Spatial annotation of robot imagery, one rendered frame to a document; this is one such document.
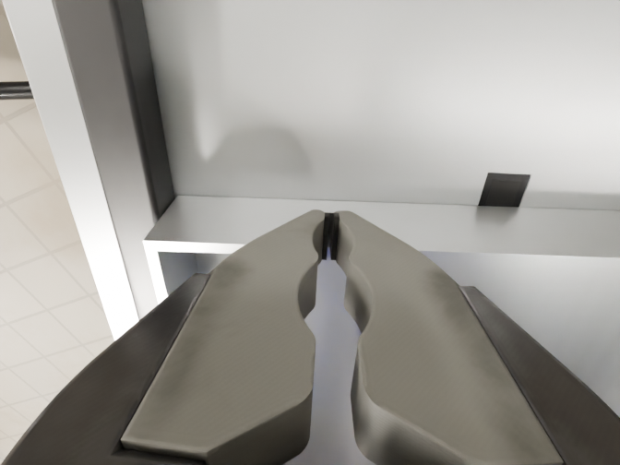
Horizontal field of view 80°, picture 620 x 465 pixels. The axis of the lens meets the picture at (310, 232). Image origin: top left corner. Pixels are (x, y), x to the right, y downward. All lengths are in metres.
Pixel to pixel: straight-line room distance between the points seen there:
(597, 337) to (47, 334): 1.78
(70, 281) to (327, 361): 1.42
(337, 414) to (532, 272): 0.14
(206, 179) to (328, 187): 0.05
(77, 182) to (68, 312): 1.53
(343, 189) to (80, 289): 1.47
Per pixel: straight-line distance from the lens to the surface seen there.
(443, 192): 0.16
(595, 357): 0.25
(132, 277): 0.17
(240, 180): 0.15
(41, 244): 1.54
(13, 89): 1.19
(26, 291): 1.72
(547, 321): 0.22
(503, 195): 0.17
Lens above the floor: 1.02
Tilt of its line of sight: 59 degrees down
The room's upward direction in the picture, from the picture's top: 177 degrees counter-clockwise
